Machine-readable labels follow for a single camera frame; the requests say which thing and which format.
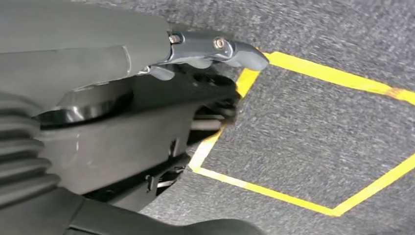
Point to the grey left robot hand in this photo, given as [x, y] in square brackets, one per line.
[81, 42]

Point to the black robot foot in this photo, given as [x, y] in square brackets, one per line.
[113, 146]

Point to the yellow floor tape square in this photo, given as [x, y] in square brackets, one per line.
[324, 73]

